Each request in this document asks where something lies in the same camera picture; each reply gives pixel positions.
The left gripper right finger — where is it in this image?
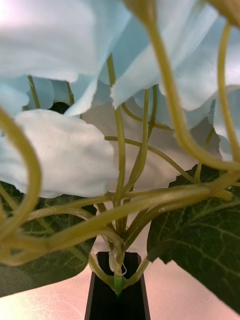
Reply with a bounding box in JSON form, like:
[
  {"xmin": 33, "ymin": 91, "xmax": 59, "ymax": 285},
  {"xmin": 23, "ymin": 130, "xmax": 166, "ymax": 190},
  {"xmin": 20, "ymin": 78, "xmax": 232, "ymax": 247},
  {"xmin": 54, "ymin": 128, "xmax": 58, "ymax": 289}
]
[{"xmin": 117, "ymin": 251, "xmax": 151, "ymax": 320}]

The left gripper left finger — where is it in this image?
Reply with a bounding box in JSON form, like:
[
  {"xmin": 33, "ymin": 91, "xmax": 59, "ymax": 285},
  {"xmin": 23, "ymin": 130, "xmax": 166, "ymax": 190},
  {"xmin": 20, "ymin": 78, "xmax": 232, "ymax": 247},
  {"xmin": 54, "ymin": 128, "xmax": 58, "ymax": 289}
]
[{"xmin": 84, "ymin": 251, "xmax": 118, "ymax": 320}]

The pale blue artificial flower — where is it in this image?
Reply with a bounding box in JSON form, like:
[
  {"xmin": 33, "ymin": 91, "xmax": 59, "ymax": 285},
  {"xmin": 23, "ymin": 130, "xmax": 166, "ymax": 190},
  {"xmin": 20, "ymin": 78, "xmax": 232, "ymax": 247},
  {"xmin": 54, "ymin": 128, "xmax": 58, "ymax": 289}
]
[{"xmin": 0, "ymin": 0, "xmax": 240, "ymax": 315}]

